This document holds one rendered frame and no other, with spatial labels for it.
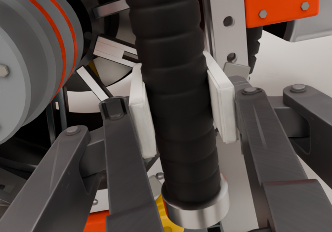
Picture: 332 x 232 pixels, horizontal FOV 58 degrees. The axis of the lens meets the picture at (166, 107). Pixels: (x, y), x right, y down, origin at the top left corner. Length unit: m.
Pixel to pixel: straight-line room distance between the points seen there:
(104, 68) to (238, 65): 0.34
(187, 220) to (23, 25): 0.20
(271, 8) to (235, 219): 0.97
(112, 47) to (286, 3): 0.25
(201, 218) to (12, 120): 0.16
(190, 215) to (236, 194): 1.16
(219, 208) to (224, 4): 0.25
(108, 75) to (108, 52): 0.18
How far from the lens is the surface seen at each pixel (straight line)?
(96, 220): 0.50
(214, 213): 0.19
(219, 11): 0.37
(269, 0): 0.39
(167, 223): 0.52
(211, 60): 0.18
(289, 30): 0.59
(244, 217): 1.26
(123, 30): 0.63
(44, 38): 0.29
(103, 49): 0.48
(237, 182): 1.41
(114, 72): 0.65
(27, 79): 0.25
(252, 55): 0.49
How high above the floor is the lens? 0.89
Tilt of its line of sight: 24 degrees down
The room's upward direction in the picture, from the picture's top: 11 degrees counter-clockwise
